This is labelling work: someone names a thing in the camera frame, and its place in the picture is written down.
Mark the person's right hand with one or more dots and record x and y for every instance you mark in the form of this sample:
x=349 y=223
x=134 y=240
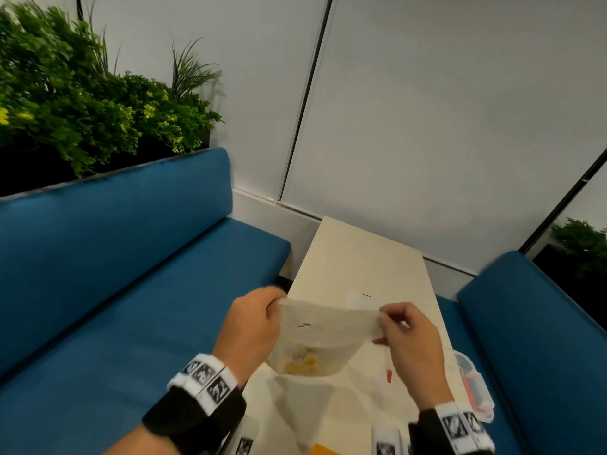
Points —
x=417 y=350

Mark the person's left hand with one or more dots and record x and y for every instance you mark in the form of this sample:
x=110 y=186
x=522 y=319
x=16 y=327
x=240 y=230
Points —
x=249 y=331

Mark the clear box with red latches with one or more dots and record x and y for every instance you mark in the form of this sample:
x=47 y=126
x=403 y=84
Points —
x=474 y=388

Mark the clear plastic bag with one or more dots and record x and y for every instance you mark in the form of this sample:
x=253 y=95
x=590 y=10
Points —
x=327 y=326

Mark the yellow tray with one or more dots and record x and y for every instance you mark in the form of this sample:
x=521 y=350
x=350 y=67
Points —
x=325 y=451

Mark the person's left forearm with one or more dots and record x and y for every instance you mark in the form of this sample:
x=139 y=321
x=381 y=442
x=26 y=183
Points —
x=189 y=421

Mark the person's right forearm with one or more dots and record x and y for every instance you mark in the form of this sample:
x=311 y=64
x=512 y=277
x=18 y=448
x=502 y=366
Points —
x=427 y=435

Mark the white marker wristband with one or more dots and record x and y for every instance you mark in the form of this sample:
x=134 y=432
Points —
x=462 y=426
x=206 y=379

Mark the white paper patch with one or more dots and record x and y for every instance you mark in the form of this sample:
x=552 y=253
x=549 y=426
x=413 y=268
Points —
x=358 y=298

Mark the blue sofa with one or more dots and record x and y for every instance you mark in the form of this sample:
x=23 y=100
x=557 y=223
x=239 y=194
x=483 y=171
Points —
x=118 y=279
x=536 y=355

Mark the green leafy plant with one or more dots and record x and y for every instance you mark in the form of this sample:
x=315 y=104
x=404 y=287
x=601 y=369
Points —
x=583 y=246
x=71 y=89

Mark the black metal pole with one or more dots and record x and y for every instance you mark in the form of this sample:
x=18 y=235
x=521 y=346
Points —
x=564 y=201

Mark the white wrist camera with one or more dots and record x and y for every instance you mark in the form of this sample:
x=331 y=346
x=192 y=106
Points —
x=386 y=443
x=245 y=440

